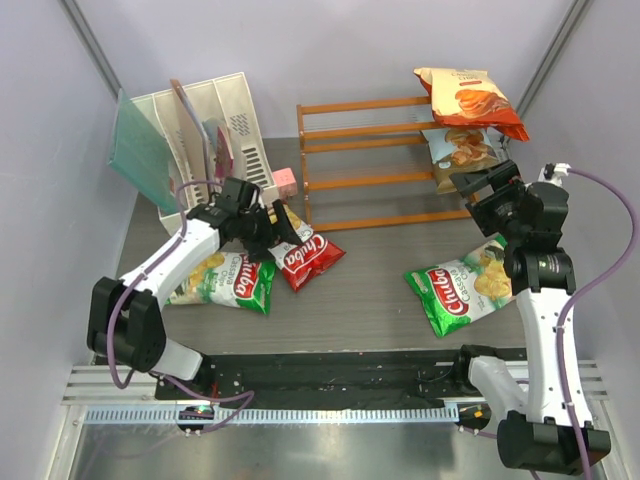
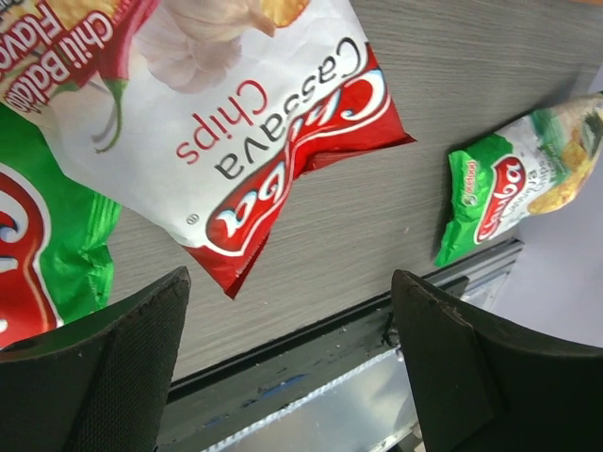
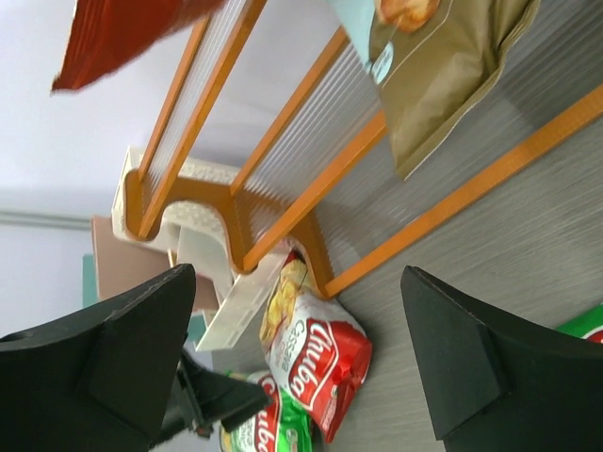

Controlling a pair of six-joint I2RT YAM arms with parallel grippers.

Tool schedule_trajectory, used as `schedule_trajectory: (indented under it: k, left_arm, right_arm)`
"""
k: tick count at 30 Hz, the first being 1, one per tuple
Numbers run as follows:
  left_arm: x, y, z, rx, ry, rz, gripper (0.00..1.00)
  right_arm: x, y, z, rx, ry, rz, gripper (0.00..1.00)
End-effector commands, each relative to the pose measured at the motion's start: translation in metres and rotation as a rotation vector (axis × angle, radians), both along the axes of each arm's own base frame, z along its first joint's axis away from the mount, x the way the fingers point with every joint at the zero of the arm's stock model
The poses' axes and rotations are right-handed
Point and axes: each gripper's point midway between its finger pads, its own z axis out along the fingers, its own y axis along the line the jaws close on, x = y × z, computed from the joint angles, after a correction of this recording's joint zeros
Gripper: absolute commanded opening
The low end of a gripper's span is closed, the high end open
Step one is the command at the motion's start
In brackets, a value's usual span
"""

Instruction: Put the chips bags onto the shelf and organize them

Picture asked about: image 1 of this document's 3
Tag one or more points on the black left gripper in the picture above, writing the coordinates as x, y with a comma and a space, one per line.
260, 250

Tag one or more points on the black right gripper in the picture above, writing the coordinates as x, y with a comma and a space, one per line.
470, 183

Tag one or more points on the red Chuba chips bag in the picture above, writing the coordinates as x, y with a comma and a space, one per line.
301, 263

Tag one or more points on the light blue cassava chips bag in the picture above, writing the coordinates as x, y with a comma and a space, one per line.
456, 150

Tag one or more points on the beige orange cassava chips bag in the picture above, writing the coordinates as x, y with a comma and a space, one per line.
470, 98

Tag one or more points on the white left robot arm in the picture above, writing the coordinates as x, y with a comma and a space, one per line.
125, 318

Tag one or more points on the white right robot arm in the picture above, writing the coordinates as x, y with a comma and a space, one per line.
546, 426

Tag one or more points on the orange wooden shelf rack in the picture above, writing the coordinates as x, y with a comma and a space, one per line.
366, 156

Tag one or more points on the green Chuba bag left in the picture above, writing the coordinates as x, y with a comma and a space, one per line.
228, 279

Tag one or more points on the green chuba bag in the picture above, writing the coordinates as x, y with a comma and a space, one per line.
228, 279
459, 292

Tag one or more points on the small pink box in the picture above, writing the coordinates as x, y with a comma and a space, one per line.
286, 183

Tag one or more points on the pink patterned booklet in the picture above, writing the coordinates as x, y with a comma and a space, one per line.
223, 155

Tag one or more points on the green Chuba bag right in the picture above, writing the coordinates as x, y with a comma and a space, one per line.
459, 292

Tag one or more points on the brown flat board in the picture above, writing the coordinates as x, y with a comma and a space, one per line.
195, 139

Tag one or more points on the cream plastic file organizer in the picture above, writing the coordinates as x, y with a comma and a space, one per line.
228, 99

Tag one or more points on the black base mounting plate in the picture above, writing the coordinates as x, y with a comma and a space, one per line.
386, 380

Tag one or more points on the teal green folder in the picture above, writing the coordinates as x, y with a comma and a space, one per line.
141, 153

